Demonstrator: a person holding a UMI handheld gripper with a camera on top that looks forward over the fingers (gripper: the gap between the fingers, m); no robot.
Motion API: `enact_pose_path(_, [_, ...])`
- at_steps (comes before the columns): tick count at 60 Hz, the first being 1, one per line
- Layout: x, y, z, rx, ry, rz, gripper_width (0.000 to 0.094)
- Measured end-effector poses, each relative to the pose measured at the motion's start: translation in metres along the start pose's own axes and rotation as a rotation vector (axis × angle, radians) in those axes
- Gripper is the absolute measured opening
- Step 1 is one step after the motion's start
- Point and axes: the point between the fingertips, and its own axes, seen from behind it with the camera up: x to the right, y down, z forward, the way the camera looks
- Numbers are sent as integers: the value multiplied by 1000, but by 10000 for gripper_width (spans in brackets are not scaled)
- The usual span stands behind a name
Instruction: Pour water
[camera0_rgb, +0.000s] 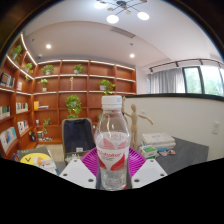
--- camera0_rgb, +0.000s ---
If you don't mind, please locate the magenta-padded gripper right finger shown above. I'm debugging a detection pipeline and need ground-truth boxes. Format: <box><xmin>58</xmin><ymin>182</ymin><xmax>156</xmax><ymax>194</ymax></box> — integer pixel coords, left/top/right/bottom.
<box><xmin>128</xmin><ymin>147</ymin><xmax>168</xmax><ymax>190</ymax></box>

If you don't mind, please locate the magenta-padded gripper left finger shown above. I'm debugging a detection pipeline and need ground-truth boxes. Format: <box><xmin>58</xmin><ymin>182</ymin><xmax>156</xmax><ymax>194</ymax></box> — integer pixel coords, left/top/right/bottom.
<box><xmin>59</xmin><ymin>148</ymin><xmax>101</xmax><ymax>190</ymax></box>

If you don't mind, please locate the clear plastic water bottle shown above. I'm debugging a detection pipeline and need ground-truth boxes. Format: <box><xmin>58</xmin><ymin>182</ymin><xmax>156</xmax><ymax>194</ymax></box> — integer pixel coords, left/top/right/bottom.
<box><xmin>94</xmin><ymin>95</ymin><xmax>132</xmax><ymax>192</ymax></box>

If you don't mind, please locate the green and white box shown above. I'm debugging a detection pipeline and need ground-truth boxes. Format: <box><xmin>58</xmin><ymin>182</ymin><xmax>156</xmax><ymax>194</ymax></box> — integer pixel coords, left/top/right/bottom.
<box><xmin>139</xmin><ymin>145</ymin><xmax>159</xmax><ymax>160</ymax></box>

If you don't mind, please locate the stack of white books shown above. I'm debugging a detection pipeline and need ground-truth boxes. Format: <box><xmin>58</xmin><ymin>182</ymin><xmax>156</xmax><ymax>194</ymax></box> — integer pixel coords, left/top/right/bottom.
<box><xmin>140</xmin><ymin>132</ymin><xmax>177</xmax><ymax>151</ymax></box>

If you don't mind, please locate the dark blue office chair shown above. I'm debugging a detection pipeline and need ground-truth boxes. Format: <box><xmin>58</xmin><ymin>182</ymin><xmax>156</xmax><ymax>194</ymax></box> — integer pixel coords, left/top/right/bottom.
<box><xmin>61</xmin><ymin>117</ymin><xmax>97</xmax><ymax>158</ymax></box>

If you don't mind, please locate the stack of colourful books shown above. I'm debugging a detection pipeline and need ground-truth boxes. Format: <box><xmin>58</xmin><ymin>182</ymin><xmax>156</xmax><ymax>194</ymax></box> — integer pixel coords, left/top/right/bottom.
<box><xmin>14</xmin><ymin>146</ymin><xmax>60</xmax><ymax>177</ymax></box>

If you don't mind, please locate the wooden artist mannequin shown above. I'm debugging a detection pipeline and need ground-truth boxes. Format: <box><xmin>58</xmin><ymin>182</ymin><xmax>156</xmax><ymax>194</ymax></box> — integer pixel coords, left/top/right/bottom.
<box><xmin>121</xmin><ymin>103</ymin><xmax>155</xmax><ymax>151</ymax></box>

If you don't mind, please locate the wooden shelf unit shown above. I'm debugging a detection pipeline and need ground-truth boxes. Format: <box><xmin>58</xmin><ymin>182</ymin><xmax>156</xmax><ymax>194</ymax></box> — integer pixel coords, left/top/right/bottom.
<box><xmin>0</xmin><ymin>31</ymin><xmax>138</xmax><ymax>160</ymax></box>

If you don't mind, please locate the grey curtain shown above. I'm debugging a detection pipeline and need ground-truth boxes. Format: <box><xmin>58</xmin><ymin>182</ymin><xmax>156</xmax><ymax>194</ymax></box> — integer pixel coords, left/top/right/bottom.
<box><xmin>148</xmin><ymin>68</ymin><xmax>186</xmax><ymax>95</ymax></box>

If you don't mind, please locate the window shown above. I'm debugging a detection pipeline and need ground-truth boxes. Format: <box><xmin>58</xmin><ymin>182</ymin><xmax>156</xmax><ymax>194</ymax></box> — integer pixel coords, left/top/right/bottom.
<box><xmin>182</xmin><ymin>64</ymin><xmax>224</xmax><ymax>98</ymax></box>

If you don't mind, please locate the ceiling air vent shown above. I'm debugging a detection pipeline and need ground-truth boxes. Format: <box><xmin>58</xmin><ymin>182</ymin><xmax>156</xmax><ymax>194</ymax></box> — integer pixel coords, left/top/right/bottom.
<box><xmin>109</xmin><ymin>26</ymin><xmax>137</xmax><ymax>39</ymax></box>

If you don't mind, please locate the branched ceiling lamp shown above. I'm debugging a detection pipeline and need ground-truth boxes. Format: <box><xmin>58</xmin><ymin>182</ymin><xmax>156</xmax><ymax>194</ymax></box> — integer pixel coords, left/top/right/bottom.
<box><xmin>93</xmin><ymin>0</ymin><xmax>151</xmax><ymax>25</ymax></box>

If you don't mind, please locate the white wall socket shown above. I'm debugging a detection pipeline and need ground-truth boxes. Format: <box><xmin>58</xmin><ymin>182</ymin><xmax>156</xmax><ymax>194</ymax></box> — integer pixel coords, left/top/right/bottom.
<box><xmin>212</xmin><ymin>121</ymin><xmax>222</xmax><ymax>135</ymax></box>

